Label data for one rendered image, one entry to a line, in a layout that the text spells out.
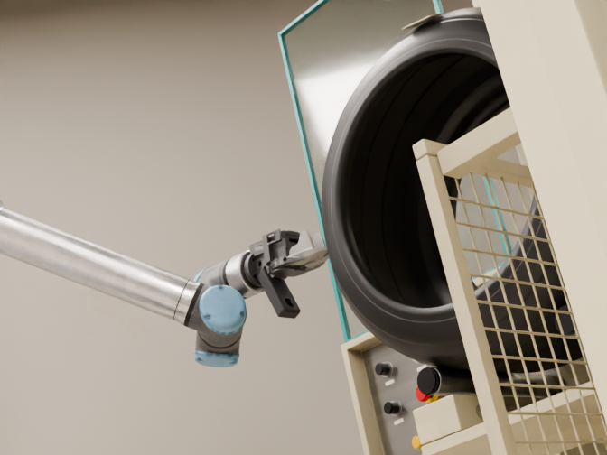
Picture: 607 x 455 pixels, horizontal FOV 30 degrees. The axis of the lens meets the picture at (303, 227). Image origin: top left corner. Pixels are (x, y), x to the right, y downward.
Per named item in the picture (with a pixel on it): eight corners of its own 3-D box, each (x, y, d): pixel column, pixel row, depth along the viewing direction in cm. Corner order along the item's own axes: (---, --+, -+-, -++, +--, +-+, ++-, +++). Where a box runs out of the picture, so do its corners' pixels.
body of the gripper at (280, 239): (280, 227, 221) (240, 244, 229) (284, 269, 218) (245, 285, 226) (308, 232, 226) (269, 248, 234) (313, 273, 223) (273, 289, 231)
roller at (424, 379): (560, 372, 205) (564, 397, 204) (539, 376, 208) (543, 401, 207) (434, 365, 182) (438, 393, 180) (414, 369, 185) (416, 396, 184)
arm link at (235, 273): (228, 295, 229) (264, 299, 235) (243, 289, 225) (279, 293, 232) (223, 253, 231) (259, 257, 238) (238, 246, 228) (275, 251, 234)
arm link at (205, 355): (194, 352, 223) (199, 294, 229) (191, 370, 234) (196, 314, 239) (241, 357, 224) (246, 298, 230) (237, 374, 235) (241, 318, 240)
